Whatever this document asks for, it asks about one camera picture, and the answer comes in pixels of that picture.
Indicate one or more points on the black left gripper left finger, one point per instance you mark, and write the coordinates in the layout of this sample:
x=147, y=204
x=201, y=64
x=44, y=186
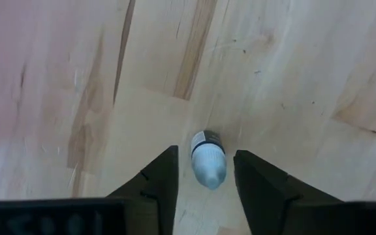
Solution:
x=155, y=189

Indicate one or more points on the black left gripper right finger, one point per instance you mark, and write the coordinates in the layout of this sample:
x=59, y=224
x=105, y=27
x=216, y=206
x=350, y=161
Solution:
x=266, y=196

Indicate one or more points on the small dark dropper bottle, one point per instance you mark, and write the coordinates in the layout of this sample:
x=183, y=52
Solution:
x=209, y=163

